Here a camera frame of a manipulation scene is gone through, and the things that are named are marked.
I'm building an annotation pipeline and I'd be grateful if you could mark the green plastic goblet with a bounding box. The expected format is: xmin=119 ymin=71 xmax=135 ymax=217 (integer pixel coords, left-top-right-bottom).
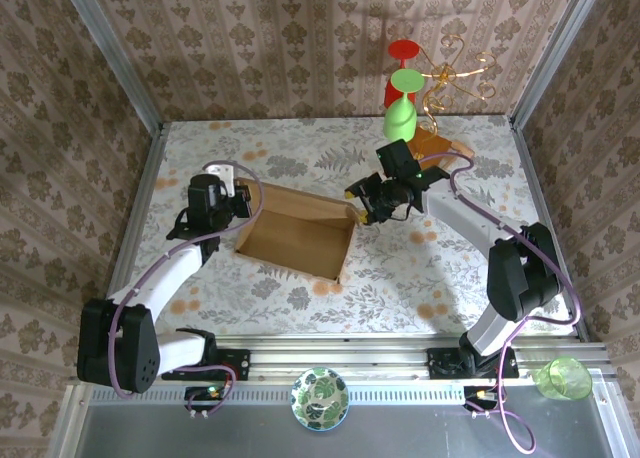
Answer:
xmin=382 ymin=68 xmax=426 ymax=142

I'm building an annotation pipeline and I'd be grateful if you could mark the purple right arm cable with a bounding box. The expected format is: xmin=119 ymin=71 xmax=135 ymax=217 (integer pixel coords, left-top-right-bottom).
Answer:
xmin=417 ymin=151 xmax=582 ymax=454

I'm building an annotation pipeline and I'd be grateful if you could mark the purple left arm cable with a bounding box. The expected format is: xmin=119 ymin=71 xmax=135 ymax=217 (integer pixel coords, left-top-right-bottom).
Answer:
xmin=107 ymin=162 xmax=266 ymax=419

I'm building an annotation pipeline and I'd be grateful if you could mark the red plastic goblet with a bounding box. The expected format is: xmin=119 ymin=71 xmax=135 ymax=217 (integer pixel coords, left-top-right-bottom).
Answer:
xmin=383 ymin=38 xmax=421 ymax=110

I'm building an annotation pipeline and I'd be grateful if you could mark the green transparent plastic cup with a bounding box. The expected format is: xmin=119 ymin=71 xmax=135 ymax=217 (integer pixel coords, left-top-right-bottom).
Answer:
xmin=535 ymin=356 xmax=594 ymax=403

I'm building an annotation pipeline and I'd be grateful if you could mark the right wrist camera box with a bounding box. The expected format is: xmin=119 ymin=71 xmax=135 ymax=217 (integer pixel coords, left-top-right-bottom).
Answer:
xmin=376 ymin=139 xmax=420 ymax=180

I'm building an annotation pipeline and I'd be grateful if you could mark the leaf pattern bowl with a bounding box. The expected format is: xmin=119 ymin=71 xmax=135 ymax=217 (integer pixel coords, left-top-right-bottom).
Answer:
xmin=291 ymin=367 xmax=351 ymax=433

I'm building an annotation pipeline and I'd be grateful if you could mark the brown cardboard box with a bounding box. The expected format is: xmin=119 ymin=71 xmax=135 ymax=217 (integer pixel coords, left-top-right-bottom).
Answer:
xmin=233 ymin=177 xmax=362 ymax=285

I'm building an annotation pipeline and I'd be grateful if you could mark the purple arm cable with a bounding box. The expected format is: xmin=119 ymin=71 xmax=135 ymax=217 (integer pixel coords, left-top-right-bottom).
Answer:
xmin=417 ymin=151 xmax=582 ymax=454
xmin=107 ymin=162 xmax=266 ymax=419

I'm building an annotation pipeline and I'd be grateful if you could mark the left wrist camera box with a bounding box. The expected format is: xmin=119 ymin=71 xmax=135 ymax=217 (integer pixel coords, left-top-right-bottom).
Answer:
xmin=203 ymin=161 xmax=236 ymax=198

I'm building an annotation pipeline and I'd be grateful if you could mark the long aluminium mounting rail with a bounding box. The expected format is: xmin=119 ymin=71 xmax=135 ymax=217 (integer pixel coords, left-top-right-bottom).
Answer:
xmin=72 ymin=335 xmax=609 ymax=382

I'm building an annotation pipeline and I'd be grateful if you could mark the aluminium frame post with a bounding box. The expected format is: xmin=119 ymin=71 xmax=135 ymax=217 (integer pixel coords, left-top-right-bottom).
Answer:
xmin=57 ymin=0 xmax=164 ymax=134
xmin=509 ymin=0 xmax=609 ymax=127

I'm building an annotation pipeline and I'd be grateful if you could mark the wooden rack base board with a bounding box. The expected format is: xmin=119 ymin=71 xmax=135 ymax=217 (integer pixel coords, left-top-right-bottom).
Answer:
xmin=407 ymin=126 xmax=456 ymax=162

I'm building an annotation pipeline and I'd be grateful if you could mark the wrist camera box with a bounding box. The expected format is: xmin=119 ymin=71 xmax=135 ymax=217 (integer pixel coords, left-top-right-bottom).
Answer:
xmin=376 ymin=139 xmax=420 ymax=180
xmin=203 ymin=161 xmax=236 ymax=198

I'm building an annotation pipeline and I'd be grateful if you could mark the aluminium side rail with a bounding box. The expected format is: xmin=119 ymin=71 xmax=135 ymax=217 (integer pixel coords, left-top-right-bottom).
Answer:
xmin=508 ymin=116 xmax=591 ymax=342
xmin=93 ymin=122 xmax=166 ymax=347

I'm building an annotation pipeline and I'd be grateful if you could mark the gold wire glass rack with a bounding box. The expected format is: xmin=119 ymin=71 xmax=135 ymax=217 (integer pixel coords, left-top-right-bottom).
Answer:
xmin=417 ymin=33 xmax=497 ymax=157

